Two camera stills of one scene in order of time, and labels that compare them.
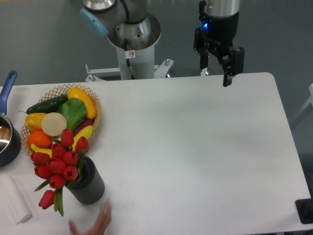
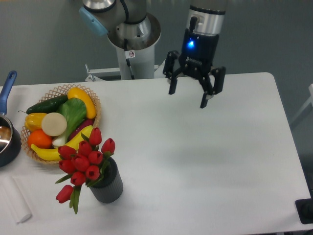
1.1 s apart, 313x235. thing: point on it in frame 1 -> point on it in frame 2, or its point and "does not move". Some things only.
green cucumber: x=50 y=106 does not move
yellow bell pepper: x=33 y=121 does not move
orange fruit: x=40 y=140 does not move
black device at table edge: x=304 y=209 does not move
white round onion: x=54 y=123 does not move
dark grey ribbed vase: x=90 y=189 -> x=110 y=189
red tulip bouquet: x=60 y=168 -> x=83 y=165
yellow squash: x=76 y=92 does not move
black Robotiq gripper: x=217 y=35 -> x=197 y=56
